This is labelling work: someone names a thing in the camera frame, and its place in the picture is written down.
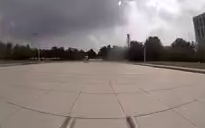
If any grey paved slab plaza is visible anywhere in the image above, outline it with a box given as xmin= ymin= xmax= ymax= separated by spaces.
xmin=0 ymin=60 xmax=205 ymax=128

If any tall slim tower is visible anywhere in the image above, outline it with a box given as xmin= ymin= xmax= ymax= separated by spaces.
xmin=126 ymin=33 xmax=131 ymax=48

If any pale pole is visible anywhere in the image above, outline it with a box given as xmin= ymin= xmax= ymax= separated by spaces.
xmin=143 ymin=45 xmax=147 ymax=63
xmin=37 ymin=48 xmax=41 ymax=62

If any row of dark trees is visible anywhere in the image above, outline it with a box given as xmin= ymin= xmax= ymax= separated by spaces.
xmin=0 ymin=35 xmax=205 ymax=63

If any robot's own part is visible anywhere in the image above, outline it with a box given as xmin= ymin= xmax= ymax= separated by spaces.
xmin=59 ymin=116 xmax=76 ymax=128
xmin=125 ymin=115 xmax=139 ymax=128

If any low concrete kerb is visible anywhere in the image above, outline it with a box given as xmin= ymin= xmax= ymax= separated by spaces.
xmin=134 ymin=62 xmax=205 ymax=76

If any grass strip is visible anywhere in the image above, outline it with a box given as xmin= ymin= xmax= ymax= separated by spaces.
xmin=146 ymin=60 xmax=205 ymax=71

